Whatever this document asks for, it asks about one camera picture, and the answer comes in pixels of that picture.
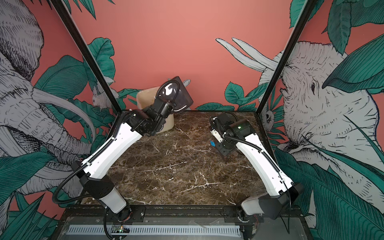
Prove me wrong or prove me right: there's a black front mounting rail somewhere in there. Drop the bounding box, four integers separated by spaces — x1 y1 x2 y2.
61 205 303 224

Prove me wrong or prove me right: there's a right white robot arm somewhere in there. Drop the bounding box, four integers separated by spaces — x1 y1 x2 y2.
211 116 304 220

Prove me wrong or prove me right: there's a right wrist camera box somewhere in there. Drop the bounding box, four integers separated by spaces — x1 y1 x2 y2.
210 127 223 148

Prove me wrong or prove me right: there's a white slotted cable duct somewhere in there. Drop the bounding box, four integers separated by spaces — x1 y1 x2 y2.
65 225 242 237

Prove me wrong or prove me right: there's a dark brown dustpan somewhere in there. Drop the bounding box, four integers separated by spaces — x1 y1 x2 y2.
156 76 194 114

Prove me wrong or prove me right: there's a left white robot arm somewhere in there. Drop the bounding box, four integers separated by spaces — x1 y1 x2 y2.
76 97 177 214

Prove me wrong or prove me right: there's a black frame post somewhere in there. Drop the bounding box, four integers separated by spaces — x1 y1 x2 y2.
256 0 317 116
50 0 122 114

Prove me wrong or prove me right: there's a right black frame post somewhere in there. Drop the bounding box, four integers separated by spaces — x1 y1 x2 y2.
256 0 317 116

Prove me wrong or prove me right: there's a left black frame post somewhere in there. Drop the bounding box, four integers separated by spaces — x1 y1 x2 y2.
50 0 122 114

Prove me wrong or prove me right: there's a brown hand brush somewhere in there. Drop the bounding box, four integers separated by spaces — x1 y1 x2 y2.
223 149 242 162

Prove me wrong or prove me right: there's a cream bin with plastic liner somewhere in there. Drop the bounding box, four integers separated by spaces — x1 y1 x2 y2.
136 87 175 133

